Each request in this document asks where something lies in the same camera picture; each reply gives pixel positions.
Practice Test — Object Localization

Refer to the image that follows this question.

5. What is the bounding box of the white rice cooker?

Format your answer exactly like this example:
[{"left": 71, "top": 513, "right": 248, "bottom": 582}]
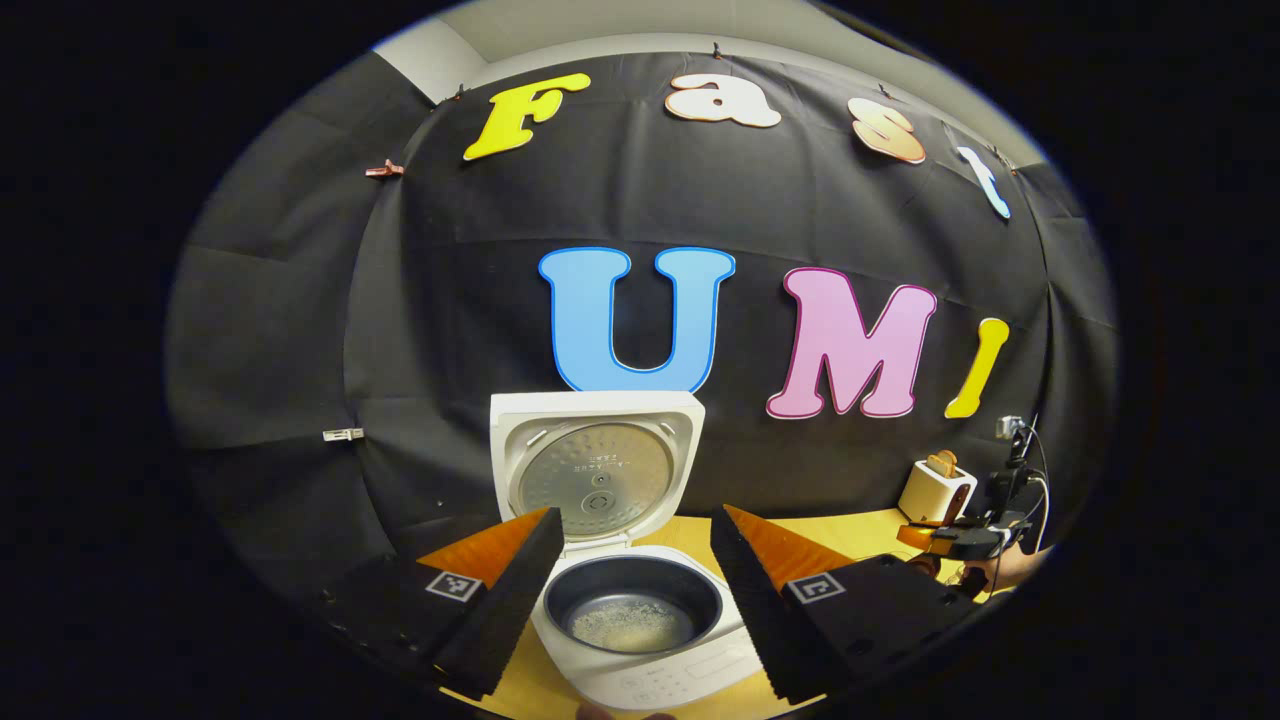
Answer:
[{"left": 490, "top": 391, "right": 766, "bottom": 713}]

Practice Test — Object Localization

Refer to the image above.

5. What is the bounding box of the black backdrop cloth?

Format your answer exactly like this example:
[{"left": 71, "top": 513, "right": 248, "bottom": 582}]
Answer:
[{"left": 165, "top": 50, "right": 1119, "bottom": 601}]

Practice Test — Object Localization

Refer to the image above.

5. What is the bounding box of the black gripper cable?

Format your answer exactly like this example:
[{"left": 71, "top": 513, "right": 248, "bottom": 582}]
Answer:
[{"left": 1022, "top": 428, "right": 1053, "bottom": 553}]

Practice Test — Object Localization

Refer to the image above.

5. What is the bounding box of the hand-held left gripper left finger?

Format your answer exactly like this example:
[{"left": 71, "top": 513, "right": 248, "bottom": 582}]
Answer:
[{"left": 320, "top": 507, "right": 566, "bottom": 701}]

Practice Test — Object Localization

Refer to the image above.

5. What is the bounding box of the white toaster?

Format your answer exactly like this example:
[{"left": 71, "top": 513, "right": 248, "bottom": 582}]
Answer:
[{"left": 898, "top": 458, "right": 978, "bottom": 526}]

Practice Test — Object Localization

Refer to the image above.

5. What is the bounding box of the thin white rice layer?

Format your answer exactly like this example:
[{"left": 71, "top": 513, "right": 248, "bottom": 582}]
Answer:
[{"left": 570, "top": 598, "right": 696, "bottom": 652}]

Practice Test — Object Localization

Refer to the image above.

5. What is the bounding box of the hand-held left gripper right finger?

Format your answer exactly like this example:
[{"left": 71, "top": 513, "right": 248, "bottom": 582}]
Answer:
[{"left": 710, "top": 503, "right": 986, "bottom": 706}]

